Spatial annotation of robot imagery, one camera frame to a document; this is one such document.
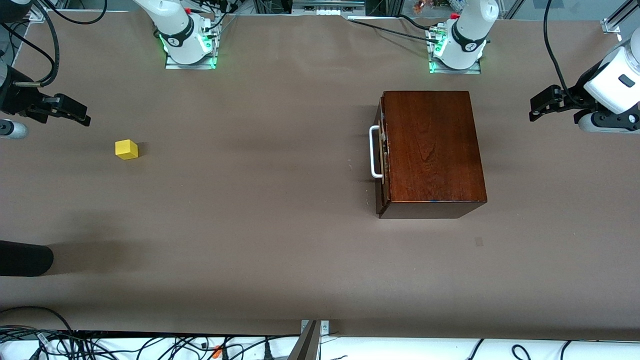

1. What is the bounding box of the yellow cube block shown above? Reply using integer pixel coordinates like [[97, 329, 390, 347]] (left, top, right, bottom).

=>
[[115, 139, 139, 161]]

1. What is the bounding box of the wooden drawer with white handle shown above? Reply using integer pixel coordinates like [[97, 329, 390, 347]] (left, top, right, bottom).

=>
[[369, 97, 388, 201]]

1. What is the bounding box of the dark brown wooden cabinet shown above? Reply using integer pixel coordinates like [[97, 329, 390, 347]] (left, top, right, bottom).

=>
[[375, 90, 488, 220]]

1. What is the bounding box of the black cylinder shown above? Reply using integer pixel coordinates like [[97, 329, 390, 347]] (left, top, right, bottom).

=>
[[0, 240, 54, 277]]

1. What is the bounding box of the grey power strip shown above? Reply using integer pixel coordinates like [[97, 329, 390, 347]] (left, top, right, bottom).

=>
[[291, 0, 367, 17]]

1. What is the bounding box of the dark grey bar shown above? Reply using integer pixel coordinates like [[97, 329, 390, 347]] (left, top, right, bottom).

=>
[[289, 320, 322, 360]]

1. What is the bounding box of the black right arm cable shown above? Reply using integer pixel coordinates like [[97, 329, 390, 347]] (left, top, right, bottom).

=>
[[0, 0, 61, 90]]

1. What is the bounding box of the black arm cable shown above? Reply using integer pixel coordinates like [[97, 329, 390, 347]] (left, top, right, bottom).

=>
[[544, 0, 581, 103], [0, 0, 61, 90]]

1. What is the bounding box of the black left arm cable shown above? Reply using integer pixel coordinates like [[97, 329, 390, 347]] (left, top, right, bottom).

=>
[[544, 0, 581, 103]]

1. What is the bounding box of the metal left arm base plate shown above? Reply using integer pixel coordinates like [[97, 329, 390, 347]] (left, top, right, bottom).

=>
[[428, 25, 482, 75]]

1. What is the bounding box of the black hanging cable loop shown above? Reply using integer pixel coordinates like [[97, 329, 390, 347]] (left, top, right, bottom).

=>
[[45, 0, 108, 25]]

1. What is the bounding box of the aluminium profile rail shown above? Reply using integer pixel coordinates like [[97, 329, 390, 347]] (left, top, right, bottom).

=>
[[601, 0, 640, 35]]

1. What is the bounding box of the aluminium corner frame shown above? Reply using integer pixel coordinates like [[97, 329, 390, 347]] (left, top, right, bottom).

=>
[[27, 0, 71, 22]]

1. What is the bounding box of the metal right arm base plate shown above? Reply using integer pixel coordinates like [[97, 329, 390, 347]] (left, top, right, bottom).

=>
[[165, 20, 217, 70]]

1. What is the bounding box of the black cable across table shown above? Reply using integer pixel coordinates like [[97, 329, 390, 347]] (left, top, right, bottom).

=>
[[347, 17, 441, 43]]

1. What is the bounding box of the black arched cable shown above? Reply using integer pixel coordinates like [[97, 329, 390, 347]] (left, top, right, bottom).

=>
[[0, 306, 76, 335]]

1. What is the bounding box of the metal bracket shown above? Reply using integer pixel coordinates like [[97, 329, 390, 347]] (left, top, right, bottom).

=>
[[301, 320, 331, 337]]

